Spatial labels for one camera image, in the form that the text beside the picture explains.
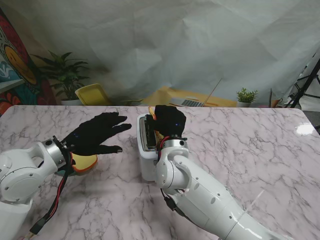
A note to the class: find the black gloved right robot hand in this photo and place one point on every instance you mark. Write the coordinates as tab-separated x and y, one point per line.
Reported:
170	121

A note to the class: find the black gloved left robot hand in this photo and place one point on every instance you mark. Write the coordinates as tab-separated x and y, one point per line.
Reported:
92	137

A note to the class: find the yellow toast slice orange crust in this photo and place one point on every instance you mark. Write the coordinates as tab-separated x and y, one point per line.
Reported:
85	162
151	112

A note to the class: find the white two-slot toaster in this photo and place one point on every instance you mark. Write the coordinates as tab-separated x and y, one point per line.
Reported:
147	165

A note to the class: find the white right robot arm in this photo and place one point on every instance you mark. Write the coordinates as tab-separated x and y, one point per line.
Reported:
200	197

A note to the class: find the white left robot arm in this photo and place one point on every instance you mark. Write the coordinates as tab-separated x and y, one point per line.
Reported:
22	172

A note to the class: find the silver open laptop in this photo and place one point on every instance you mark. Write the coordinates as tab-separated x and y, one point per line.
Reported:
187	102

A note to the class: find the teal round plate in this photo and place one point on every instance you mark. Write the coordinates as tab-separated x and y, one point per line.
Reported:
72	173

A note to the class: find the yellow plastic chair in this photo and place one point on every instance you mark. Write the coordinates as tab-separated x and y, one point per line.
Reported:
93	95

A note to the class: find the large green potted plant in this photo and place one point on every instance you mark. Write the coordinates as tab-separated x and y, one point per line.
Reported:
65	72

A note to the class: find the white crumpled backdrop sheet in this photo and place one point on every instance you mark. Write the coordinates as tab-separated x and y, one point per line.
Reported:
175	45

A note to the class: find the small green potted plant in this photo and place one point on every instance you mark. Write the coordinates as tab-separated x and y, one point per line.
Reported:
246	97

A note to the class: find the colourful cartoon mural board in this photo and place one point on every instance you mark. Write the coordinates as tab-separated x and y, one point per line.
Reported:
17	65

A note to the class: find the black tripod stand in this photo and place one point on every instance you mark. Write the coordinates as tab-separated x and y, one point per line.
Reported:
306	86

